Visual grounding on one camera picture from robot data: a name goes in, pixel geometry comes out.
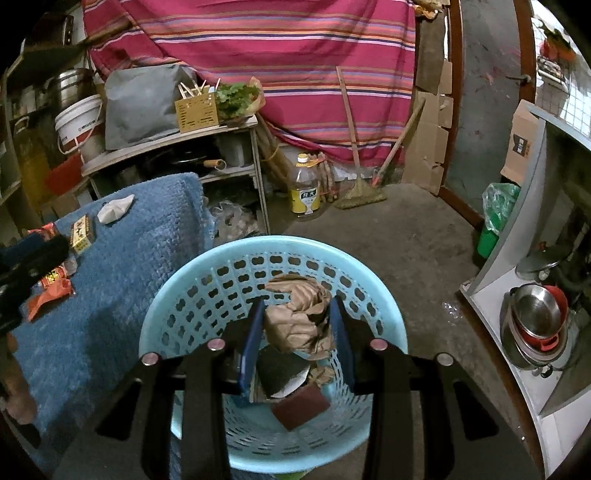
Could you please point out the brown framed door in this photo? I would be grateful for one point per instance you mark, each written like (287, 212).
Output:
(489, 92)

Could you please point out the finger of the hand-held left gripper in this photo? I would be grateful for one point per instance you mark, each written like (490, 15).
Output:
(41, 256)

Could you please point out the green plastic bucket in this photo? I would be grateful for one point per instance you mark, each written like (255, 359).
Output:
(487, 242)

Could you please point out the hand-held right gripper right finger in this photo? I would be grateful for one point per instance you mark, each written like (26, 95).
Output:
(341, 350)

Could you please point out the steel pot lid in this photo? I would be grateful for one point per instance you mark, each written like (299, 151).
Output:
(535, 263)

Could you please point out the pale tissue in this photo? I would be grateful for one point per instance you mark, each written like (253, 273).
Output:
(113, 210)

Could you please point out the straw broom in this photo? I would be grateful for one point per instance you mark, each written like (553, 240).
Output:
(360, 196)

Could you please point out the green plastic bag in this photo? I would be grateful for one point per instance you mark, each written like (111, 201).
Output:
(501, 203)

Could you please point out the red striped hanging cloth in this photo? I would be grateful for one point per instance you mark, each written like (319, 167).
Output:
(277, 46)

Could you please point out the flattened cardboard sheets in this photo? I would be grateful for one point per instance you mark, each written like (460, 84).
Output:
(425, 152)

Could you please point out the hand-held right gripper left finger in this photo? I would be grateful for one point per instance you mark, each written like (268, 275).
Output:
(251, 350)

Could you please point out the person's left forearm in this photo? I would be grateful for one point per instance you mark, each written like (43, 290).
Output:
(18, 383)

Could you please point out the large maroon scouring pad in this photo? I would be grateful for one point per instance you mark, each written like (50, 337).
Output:
(300, 406)

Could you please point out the wooden stick with red grip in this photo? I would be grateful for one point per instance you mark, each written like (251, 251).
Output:
(397, 143)

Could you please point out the large yellow oil jug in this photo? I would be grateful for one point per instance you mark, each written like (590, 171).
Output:
(30, 161)

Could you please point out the orange packet with yellow print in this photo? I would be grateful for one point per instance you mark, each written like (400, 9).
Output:
(51, 288)

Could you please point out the yellow utensil holder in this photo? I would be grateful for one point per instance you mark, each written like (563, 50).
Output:
(196, 115)

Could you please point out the red snack packet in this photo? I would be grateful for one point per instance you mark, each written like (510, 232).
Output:
(44, 229)

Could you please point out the white plastic bucket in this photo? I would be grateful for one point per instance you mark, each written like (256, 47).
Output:
(76, 124)

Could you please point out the cardboard box with dark logo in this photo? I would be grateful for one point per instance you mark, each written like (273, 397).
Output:
(519, 143)

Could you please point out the green leafy vegetables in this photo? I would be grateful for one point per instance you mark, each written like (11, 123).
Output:
(235, 99)

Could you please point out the steel cooking pot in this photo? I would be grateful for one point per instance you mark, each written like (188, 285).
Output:
(69, 87)

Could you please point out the white cabinet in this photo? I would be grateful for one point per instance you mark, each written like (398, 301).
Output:
(521, 221)

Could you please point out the blue knitted blanket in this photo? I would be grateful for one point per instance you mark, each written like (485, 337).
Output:
(115, 300)

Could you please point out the yellow patterned box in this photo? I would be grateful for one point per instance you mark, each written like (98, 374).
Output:
(82, 233)

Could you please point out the light blue plastic basket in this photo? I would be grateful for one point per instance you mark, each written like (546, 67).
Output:
(272, 243)

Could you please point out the brown paper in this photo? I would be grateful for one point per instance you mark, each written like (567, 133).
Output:
(295, 323)

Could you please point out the clear plastic bag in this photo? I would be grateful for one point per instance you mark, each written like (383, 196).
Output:
(231, 219)

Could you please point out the low wooden side table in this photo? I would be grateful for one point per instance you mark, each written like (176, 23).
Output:
(152, 148)

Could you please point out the oil bottle with yellow label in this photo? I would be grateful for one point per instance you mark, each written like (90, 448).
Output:
(304, 194)

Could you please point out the stack of steel bowls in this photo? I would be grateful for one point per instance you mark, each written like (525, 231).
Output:
(538, 314)

